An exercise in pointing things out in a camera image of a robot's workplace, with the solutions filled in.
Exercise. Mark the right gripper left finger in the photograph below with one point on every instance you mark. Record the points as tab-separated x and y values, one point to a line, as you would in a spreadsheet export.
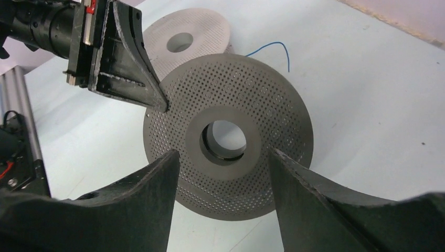
131	214

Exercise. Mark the aluminium frame rail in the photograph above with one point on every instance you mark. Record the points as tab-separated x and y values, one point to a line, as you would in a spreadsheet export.
14	96

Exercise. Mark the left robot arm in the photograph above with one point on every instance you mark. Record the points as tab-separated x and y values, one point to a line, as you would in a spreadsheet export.
45	25

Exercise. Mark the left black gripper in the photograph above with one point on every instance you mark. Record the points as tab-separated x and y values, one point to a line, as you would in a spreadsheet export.
107	55

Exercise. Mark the white cable spool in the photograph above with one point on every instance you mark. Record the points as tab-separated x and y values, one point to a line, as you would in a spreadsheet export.
184	35

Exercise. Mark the black cable spool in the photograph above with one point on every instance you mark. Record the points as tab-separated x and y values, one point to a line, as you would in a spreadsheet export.
226	114

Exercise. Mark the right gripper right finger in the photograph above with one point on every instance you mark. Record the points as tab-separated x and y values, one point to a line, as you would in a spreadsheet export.
318	214

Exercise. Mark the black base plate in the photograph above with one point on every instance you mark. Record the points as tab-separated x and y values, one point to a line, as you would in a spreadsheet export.
22	167

